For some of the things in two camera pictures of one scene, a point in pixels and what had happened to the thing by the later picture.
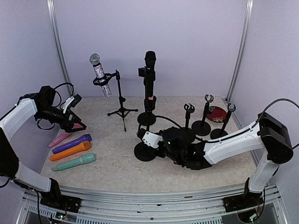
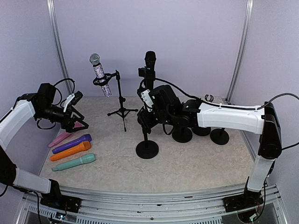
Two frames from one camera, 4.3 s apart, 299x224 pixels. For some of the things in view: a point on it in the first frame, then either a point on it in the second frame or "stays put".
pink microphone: (64, 135) stays put
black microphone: (150, 58) stays put
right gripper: (156, 154) to (148, 122)
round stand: (218, 133) stays put
